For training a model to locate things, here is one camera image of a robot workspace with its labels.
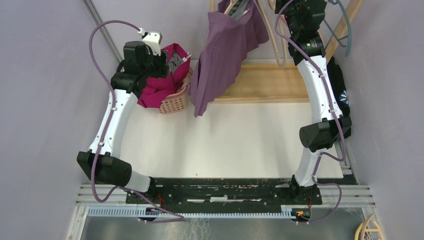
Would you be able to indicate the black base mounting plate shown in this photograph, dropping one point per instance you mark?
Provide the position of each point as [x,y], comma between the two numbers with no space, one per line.
[230,195]

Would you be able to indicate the wooden hanger on floor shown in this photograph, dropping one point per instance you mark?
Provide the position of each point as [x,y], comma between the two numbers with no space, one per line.
[369,230]

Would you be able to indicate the beige wooden hanger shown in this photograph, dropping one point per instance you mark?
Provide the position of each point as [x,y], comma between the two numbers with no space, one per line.
[235,6]
[279,46]

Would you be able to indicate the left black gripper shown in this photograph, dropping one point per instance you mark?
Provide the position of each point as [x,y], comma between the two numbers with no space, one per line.
[162,62]

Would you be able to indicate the wooden clothes rack frame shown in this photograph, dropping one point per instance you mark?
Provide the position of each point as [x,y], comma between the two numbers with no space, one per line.
[268,83]

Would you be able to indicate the orange plastic basket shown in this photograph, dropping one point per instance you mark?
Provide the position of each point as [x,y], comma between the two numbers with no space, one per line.
[177,102]

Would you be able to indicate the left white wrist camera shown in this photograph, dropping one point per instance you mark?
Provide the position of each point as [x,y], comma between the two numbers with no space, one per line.
[152,39]

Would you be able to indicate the black floral garment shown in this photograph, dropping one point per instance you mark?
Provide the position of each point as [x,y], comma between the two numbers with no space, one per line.
[336,79]

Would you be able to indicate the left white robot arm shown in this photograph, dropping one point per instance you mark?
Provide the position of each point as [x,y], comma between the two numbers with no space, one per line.
[102,162]

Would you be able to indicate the blue-grey plastic hanger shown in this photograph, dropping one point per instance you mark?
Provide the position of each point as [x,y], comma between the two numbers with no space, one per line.
[343,34]

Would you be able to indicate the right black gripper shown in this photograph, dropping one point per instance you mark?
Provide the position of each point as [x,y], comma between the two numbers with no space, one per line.
[279,3]

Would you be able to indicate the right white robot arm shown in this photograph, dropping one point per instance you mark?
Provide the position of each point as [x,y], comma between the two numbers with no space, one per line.
[305,46]

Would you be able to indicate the purple pleated skirt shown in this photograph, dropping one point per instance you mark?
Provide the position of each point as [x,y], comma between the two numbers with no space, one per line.
[230,38]

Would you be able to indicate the magenta skirt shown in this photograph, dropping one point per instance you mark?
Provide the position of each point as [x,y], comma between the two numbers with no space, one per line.
[157,89]

